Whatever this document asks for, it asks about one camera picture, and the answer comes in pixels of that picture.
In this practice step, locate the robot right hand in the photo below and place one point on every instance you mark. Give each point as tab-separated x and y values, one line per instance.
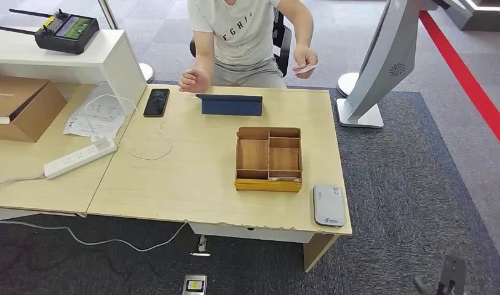
452	277

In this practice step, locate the person's left hand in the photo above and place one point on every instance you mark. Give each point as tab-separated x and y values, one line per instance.
304	57

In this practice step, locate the person's right hand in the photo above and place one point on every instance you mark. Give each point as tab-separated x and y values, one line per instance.
194	81

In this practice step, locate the white ID card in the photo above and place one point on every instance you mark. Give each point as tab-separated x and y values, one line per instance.
308	69

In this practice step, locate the wooden organizer box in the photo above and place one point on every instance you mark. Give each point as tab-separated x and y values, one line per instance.
253	154

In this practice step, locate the person's right forearm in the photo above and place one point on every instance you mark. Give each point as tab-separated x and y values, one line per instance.
204	59

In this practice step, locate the person's left forearm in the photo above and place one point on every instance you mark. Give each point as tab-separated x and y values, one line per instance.
304	34

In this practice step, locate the person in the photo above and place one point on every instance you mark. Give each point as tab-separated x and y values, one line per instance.
237	36

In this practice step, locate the grey card reader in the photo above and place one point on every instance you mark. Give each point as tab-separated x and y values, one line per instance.
329	205

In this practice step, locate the black smartphone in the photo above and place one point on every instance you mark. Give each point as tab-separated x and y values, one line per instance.
156	102

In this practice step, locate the blue tablet case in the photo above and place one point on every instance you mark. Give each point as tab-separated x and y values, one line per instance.
231	106

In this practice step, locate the round white stand base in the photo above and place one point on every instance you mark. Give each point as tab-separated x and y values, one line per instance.
147	72
346	83

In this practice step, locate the grey kiosk display stand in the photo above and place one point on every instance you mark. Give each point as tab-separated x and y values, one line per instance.
380	61

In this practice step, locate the white desk shelf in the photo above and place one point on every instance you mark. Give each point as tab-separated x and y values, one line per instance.
107	61

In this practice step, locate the white printed paper sheet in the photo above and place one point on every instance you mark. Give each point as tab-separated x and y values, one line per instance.
99	118

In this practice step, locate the dark grey carpet mat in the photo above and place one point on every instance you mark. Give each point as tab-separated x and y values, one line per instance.
396	183

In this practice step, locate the white charger plug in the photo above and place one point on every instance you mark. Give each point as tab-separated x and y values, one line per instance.
104	142

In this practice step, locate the metal pole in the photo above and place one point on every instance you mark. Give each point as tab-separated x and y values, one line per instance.
107	14

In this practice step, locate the black remote controller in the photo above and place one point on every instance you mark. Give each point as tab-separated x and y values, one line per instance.
66	34

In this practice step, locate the white power strip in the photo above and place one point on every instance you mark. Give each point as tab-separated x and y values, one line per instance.
78	158

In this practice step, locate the light wood desk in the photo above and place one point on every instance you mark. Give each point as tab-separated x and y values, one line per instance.
249	234
50	195

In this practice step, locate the floor outlet with plug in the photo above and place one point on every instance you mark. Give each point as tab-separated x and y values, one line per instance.
201	244

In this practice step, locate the brown cardboard box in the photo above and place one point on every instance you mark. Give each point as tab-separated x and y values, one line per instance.
29	114

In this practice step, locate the grey display plinth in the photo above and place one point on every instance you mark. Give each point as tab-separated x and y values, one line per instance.
490	18

